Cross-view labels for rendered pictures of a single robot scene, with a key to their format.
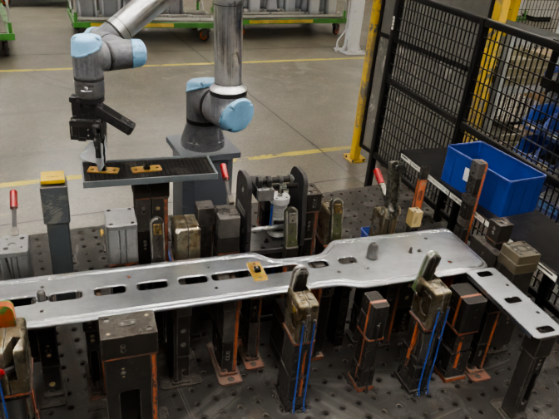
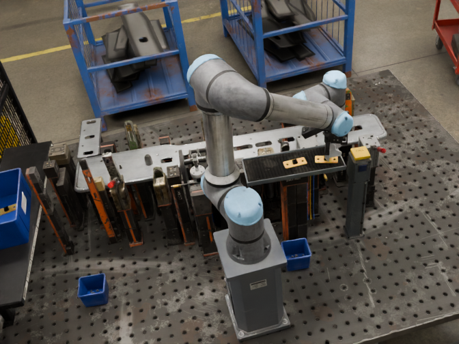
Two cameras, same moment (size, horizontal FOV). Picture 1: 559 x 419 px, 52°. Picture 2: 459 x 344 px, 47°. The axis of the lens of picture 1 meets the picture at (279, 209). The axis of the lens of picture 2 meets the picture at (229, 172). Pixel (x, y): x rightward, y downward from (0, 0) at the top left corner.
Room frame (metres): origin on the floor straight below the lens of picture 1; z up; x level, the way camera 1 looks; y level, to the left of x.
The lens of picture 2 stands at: (2.94, 0.63, 2.49)
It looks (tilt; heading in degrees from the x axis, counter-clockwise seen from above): 42 degrees down; 199
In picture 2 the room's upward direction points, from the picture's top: 8 degrees counter-clockwise
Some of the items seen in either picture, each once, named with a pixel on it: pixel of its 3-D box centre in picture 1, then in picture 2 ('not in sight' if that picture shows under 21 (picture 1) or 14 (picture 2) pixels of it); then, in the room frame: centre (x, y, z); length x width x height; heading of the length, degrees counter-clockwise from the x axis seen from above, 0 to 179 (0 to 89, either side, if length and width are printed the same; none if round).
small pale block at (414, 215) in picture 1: (404, 259); (108, 209); (1.58, -0.42, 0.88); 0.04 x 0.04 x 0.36; 22
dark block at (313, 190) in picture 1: (303, 248); (182, 207); (1.55, -0.09, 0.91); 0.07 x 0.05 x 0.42; 22
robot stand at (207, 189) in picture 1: (201, 194); (253, 281); (1.86, 0.29, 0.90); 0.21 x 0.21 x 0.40; 28
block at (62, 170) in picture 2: (476, 284); (72, 200); (1.52, -0.64, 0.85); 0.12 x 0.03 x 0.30; 22
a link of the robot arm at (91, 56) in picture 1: (88, 57); (333, 89); (1.46, 0.52, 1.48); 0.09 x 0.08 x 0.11; 133
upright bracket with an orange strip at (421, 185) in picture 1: (409, 236); (99, 205); (1.62, -0.43, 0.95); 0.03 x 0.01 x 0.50; 112
